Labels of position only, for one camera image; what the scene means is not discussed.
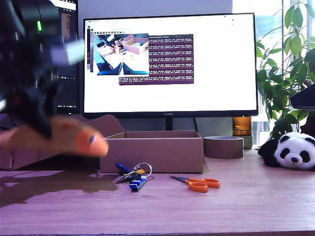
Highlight brown cardboard box with lid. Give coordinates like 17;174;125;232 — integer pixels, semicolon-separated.
0;114;205;174

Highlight white screen Huawei monitor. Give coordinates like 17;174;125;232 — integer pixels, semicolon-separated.
82;12;259;131

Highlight orange handled scissors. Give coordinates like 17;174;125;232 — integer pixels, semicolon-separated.
169;175;221;193

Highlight green leafy houseplant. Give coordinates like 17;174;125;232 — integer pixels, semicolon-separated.
255;0;315;141

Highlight orange fish plush toy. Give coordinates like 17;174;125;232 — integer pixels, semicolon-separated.
0;115;110;158

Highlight dark screen computer monitor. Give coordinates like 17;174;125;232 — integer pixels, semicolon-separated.
53;0;81;115

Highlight panda plush toy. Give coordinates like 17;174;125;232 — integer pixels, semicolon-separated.
257;131;315;171

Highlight brown packing tape roll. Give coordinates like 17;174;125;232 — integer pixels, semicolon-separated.
203;135;245;160

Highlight amber glass lamp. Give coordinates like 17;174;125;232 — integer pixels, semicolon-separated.
232;116;254;149

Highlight key bunch with blue tags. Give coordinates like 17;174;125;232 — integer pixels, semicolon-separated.
114;162;153;193

